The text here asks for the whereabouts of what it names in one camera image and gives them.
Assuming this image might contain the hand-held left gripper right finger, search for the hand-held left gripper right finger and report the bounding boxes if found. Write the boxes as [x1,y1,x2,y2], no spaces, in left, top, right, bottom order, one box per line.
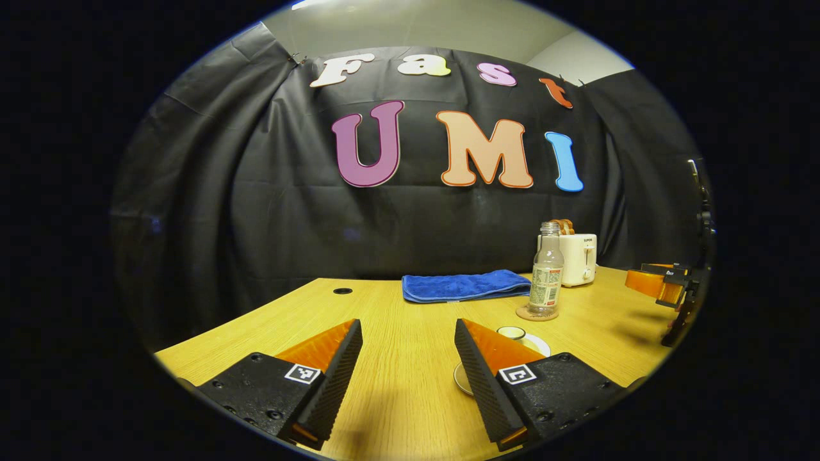
[453,318,648,453]

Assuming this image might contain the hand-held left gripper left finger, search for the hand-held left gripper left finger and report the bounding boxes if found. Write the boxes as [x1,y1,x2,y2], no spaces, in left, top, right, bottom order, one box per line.
[195,318,364,451]

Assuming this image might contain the round cork coaster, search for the round cork coaster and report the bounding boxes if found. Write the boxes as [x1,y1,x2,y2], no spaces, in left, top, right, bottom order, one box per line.
[515,303,560,323]

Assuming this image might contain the clear plastic water bottle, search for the clear plastic water bottle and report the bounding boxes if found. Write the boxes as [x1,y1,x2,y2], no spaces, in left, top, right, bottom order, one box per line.
[527,221,566,316]

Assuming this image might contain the white toaster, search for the white toaster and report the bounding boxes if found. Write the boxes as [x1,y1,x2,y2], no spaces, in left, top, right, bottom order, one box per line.
[537,232,598,288]

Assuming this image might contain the blue folded towel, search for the blue folded towel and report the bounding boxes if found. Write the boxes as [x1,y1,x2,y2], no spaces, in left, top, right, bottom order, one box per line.
[401,268,533,304]

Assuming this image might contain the black backdrop cloth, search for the black backdrop cloth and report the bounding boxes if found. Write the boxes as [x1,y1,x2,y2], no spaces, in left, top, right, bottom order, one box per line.
[108,21,713,352]

